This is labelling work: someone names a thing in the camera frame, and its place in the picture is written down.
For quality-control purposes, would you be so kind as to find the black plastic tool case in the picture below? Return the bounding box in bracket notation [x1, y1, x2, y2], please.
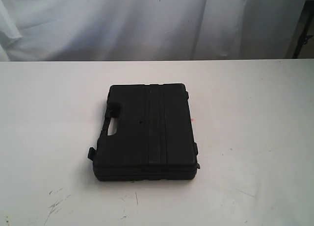
[88, 83, 200, 181]

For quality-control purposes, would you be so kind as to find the black tripod stand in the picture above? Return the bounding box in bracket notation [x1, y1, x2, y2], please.
[292, 0, 314, 59]

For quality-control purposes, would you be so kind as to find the white backdrop curtain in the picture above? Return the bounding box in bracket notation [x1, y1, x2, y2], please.
[0, 0, 305, 61]

